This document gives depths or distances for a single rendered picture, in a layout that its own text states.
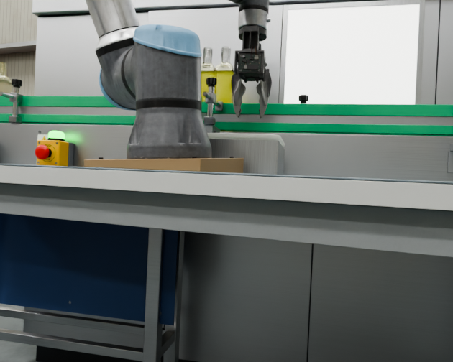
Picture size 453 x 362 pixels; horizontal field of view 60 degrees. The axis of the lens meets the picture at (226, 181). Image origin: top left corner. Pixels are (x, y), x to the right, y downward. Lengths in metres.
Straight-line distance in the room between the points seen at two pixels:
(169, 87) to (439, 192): 0.42
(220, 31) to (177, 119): 0.79
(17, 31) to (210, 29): 5.72
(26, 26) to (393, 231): 6.57
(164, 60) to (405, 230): 0.45
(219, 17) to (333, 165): 0.65
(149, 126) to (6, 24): 6.58
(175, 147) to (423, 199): 0.37
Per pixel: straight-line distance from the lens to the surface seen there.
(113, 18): 0.82
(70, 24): 1.69
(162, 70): 0.67
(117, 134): 1.14
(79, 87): 1.60
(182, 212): 0.64
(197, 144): 0.66
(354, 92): 1.33
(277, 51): 1.36
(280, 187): 0.54
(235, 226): 0.61
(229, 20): 1.42
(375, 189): 0.53
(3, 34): 7.19
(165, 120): 0.66
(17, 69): 6.81
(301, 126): 1.13
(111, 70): 0.81
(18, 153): 1.32
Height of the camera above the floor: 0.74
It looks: level
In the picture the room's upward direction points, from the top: 3 degrees clockwise
